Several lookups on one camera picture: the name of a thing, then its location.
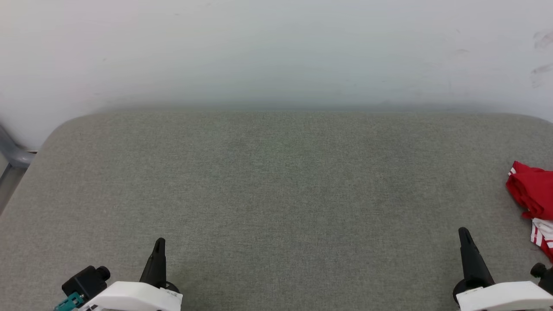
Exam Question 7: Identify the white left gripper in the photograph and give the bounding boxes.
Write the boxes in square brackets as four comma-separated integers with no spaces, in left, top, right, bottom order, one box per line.
[78,238,184,311]

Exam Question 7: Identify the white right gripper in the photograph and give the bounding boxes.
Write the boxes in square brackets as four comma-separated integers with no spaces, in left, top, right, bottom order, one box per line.
[452,227,553,311]

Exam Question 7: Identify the red and white jersey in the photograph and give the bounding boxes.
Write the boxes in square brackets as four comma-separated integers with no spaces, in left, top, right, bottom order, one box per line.
[505,161,553,262]

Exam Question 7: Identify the grey fabric sofa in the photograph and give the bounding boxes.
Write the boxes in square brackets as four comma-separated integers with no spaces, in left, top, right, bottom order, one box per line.
[0,110,553,311]

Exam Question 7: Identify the teal cable plug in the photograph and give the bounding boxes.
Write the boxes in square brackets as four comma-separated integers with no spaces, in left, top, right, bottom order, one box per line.
[54,292,85,311]

